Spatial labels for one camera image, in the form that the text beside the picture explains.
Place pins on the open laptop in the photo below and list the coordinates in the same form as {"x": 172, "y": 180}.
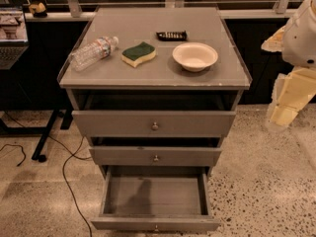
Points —
{"x": 13, "y": 35}

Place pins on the black desk frame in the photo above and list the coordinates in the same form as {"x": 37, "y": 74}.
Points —
{"x": 41, "y": 131}

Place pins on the grey drawer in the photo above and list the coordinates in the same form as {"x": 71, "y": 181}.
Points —
{"x": 168, "y": 115}
{"x": 160, "y": 151}
{"x": 155, "y": 198}

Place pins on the grey middle drawer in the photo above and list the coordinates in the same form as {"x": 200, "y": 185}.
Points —
{"x": 160, "y": 151}

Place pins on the yellow black object on ledge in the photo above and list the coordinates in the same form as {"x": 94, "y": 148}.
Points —
{"x": 38, "y": 9}

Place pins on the grey drawer cabinet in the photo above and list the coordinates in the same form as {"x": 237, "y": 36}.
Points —
{"x": 224, "y": 81}

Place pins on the clear plastic water bottle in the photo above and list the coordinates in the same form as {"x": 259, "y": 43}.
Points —
{"x": 85, "y": 56}

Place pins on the metal window railing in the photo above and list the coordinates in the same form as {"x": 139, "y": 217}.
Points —
{"x": 164, "y": 4}

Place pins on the white bowl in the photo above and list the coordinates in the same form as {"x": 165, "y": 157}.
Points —
{"x": 195, "y": 56}

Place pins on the grey top drawer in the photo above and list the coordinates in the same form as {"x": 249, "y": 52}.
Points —
{"x": 168, "y": 115}

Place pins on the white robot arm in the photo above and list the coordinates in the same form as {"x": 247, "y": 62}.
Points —
{"x": 296, "y": 41}

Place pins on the grey bottom drawer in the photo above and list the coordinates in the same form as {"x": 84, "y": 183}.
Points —
{"x": 155, "y": 198}

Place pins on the green yellow sponge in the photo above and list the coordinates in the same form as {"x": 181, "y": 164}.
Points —
{"x": 138, "y": 54}

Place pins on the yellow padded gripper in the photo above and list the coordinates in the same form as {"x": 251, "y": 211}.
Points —
{"x": 300, "y": 41}

